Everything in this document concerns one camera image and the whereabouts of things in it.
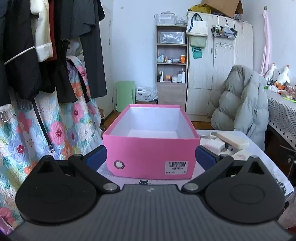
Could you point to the grey puffer jacket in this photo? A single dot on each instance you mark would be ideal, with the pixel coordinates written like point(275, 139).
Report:
point(242, 99)

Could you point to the dark bottle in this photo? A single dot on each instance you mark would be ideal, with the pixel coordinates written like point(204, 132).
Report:
point(159, 78)

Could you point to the pink hanging cloth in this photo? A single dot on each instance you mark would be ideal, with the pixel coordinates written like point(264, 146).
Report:
point(266, 41)

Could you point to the small orange box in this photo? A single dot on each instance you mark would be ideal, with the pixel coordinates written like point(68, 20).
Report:
point(168, 78)

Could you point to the geometric patterned tablecloth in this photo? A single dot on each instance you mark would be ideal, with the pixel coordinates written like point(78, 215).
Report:
point(282, 109)

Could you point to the wooden shelf cabinet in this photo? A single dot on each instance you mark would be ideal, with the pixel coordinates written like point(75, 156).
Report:
point(171, 95)

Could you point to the yellow bag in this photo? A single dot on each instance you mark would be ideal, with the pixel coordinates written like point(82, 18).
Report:
point(198, 9)

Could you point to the white charger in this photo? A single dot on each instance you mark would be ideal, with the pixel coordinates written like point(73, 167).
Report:
point(214, 146)

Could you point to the pink cardboard box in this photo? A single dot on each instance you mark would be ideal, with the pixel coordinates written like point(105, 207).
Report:
point(143, 153)

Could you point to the green folding table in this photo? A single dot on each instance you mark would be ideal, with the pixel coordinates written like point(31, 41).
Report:
point(124, 95)

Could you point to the large cream remote pink buttons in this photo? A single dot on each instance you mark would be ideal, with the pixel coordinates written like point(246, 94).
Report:
point(234, 140)

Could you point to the teal hanging pouch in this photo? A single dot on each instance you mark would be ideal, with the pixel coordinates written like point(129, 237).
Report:
point(197, 53)

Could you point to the floral quilt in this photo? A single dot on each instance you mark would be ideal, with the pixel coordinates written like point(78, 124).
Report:
point(60, 132)

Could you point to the dark grey hanging coat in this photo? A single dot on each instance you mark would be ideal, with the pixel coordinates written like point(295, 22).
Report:
point(92, 58)

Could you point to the orange bottle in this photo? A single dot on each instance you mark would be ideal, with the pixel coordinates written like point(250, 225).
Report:
point(183, 59)

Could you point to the white goose plush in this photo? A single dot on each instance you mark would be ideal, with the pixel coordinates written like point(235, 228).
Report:
point(283, 77)
point(271, 73)

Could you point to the black belt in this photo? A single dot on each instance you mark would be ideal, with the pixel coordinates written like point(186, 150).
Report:
point(41, 120)

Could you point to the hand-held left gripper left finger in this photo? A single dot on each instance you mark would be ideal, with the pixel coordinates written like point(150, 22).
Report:
point(98, 157)

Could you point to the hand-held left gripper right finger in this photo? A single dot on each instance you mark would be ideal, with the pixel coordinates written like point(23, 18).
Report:
point(204, 158)

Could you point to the brown cardboard box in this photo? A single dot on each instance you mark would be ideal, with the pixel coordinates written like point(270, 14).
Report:
point(222, 7)

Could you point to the cream fleece coat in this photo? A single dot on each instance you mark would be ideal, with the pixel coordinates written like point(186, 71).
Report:
point(42, 30)

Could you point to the white jar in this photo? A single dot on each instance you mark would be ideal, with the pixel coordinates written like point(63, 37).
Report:
point(175, 79)

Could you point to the red hanging garment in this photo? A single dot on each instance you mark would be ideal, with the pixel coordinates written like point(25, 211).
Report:
point(52, 23)

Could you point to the green hanging bag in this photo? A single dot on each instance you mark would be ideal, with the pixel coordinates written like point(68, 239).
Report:
point(197, 41)

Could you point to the white bottle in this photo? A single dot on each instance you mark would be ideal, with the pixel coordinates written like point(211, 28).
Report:
point(183, 77)

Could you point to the clear plastic bag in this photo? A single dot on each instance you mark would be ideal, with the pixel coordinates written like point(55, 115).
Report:
point(172, 37)

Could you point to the white tote bag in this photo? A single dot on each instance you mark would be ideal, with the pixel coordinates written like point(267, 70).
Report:
point(196, 26)

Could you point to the clear plastic storage box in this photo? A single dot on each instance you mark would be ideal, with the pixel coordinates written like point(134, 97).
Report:
point(164, 19)

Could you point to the light wooden wardrobe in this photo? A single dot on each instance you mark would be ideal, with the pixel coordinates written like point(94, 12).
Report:
point(203, 92)

